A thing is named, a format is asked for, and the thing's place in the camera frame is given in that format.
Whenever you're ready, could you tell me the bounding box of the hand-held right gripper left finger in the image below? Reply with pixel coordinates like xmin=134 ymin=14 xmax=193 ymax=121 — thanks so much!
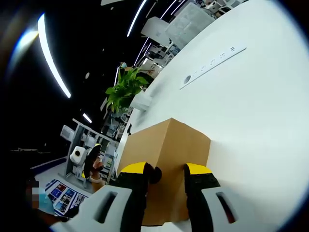
xmin=50 ymin=161 xmax=149 ymax=232

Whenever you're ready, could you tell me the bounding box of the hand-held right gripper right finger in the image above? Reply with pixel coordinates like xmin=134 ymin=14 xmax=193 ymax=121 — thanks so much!
xmin=184 ymin=163 xmax=263 ymax=232

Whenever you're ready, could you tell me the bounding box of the brown cardboard shoe box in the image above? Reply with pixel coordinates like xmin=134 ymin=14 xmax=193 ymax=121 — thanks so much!
xmin=115 ymin=117 xmax=211 ymax=227

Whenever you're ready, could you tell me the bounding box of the person's left hand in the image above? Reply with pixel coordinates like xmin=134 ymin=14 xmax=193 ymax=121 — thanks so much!
xmin=89 ymin=156 xmax=105 ymax=179

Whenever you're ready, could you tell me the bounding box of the grey shelf unit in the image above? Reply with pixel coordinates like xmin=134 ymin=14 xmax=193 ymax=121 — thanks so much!
xmin=64 ymin=118 xmax=120 ymax=191

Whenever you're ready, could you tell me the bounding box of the white air conditioner unit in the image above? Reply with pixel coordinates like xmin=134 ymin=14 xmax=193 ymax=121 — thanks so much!
xmin=60 ymin=125 xmax=74 ymax=141

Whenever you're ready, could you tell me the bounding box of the green potted plant white pot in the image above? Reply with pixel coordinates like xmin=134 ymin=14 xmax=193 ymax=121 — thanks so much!
xmin=105 ymin=66 xmax=152 ymax=114

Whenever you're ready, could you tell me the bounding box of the ceiling light strip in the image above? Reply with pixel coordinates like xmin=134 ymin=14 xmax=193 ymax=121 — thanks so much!
xmin=37 ymin=13 xmax=72 ymax=99

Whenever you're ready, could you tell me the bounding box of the white table socket panel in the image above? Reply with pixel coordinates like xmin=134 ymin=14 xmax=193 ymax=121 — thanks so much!
xmin=180 ymin=45 xmax=247 ymax=90

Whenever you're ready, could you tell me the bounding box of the grey partition panel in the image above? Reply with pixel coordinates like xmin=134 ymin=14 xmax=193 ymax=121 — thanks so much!
xmin=165 ymin=2 xmax=211 ymax=47

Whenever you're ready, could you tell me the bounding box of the blue wall poster board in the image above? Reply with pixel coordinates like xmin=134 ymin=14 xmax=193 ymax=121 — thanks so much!
xmin=44 ymin=178 xmax=85 ymax=216

